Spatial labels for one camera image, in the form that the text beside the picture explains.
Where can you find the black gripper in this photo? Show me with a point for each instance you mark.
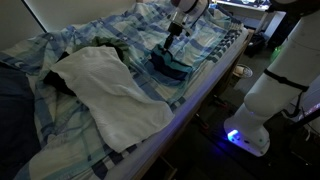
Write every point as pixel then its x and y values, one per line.
pixel 175 28

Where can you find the teal striped towel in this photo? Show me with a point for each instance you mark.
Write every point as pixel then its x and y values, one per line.
pixel 170 66

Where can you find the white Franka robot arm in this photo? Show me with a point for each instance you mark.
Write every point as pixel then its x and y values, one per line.
pixel 286 66

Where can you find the white towel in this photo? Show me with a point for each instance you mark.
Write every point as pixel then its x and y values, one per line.
pixel 110 100

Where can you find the blue plaid bed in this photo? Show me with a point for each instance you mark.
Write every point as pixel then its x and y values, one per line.
pixel 146 26

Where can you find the green garment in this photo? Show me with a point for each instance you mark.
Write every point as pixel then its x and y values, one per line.
pixel 116 45

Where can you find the white desk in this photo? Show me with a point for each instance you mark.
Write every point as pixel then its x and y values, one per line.
pixel 246 8

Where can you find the black bag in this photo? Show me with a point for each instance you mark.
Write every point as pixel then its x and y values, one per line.
pixel 256 45

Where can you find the green bag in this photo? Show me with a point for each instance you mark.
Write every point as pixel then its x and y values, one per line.
pixel 276 53

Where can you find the black stand pole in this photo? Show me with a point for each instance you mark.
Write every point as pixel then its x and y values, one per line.
pixel 306 118

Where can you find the dark blue pillow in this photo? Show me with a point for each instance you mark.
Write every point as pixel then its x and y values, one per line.
pixel 13 116

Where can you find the bed frame with mattress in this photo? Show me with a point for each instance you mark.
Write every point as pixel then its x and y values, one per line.
pixel 173 126

